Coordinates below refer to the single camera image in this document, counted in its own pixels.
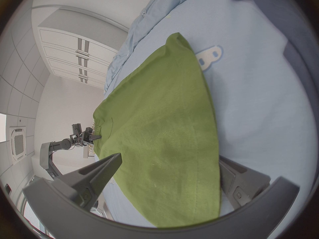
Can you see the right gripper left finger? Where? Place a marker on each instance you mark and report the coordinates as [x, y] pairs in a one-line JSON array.
[[99, 175]]

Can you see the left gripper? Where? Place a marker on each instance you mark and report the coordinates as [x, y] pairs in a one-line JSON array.
[[87, 136]]

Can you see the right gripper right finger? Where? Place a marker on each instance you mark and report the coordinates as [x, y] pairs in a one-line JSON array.
[[244, 180]]

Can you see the green shorts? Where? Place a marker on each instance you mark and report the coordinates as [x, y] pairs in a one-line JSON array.
[[162, 133]]

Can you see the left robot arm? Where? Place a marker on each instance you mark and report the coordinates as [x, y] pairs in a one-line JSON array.
[[44, 155]]

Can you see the dark blue garment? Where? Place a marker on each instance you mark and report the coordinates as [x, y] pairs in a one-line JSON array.
[[294, 56]]

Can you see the white ceiling air conditioner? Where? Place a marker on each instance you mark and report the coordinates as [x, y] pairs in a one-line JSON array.
[[20, 144]]

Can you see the white wardrobe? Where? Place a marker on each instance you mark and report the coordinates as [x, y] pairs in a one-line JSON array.
[[62, 48]]

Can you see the pale blue quilt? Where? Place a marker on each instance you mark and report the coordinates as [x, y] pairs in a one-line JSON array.
[[139, 28]]

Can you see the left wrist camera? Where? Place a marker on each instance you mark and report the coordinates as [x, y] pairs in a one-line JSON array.
[[76, 129]]

